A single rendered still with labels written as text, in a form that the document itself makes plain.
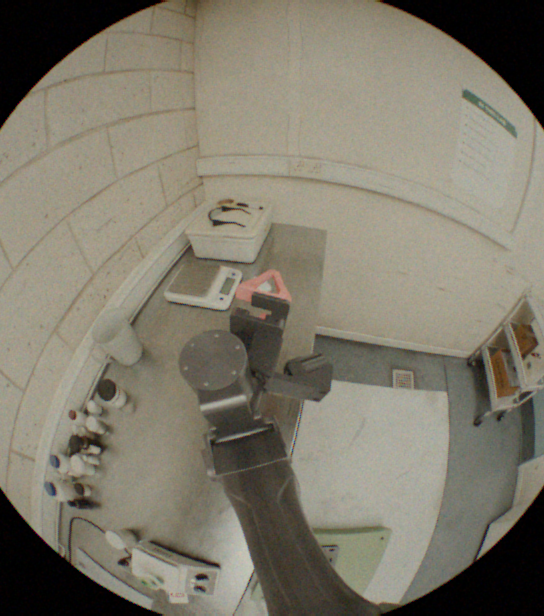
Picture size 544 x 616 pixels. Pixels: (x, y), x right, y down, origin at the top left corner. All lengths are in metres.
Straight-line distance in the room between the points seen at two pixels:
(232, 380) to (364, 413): 0.49
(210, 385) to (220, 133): 1.12
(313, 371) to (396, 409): 0.43
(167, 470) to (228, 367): 0.48
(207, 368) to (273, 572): 0.16
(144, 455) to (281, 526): 0.52
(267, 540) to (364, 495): 0.47
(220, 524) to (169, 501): 0.14
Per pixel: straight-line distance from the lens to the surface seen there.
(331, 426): 0.59
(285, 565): 0.16
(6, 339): 0.68
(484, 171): 1.34
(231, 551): 0.63
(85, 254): 0.75
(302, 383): 0.26
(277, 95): 1.09
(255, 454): 0.21
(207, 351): 0.18
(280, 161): 1.05
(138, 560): 0.66
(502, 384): 2.20
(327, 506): 0.59
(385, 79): 1.13
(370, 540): 0.60
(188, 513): 0.62
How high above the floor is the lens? 1.46
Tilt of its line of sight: 49 degrees down
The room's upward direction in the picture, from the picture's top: straight up
